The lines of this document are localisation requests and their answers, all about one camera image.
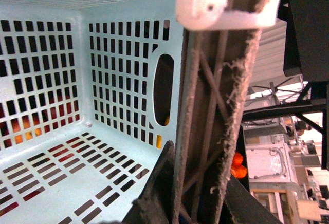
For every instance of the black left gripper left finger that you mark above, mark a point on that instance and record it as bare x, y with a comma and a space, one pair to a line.
154, 204

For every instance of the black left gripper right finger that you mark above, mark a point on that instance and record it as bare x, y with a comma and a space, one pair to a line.
241, 207

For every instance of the brown basket handle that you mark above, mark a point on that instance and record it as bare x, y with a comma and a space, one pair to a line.
217, 70

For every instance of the light blue plastic basket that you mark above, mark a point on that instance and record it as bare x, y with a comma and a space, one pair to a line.
89, 97

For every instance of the pile of oranges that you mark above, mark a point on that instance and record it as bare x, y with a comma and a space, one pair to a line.
237, 168

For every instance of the white clip on handle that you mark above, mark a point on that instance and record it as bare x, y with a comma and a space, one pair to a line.
201, 15

